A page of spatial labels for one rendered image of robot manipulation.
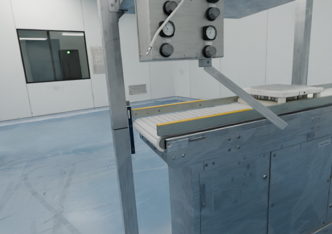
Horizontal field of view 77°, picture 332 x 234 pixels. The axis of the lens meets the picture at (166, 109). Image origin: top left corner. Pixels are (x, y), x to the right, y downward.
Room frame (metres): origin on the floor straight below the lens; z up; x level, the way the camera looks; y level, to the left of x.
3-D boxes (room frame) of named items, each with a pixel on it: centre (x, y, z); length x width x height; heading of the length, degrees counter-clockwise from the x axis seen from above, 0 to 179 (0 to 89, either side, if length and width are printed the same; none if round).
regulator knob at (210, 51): (0.57, -0.13, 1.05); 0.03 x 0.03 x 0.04; 23
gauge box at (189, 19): (0.61, -0.05, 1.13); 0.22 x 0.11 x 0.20; 113
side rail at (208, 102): (1.07, -0.47, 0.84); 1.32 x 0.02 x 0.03; 113
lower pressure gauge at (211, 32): (0.57, -0.13, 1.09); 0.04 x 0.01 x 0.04; 113
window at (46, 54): (5.01, 2.47, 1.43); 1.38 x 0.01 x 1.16; 121
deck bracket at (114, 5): (0.78, 0.16, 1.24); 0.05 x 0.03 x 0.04; 23
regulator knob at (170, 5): (0.53, -0.03, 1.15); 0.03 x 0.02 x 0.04; 113
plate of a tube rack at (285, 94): (0.94, -0.51, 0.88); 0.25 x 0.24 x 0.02; 23
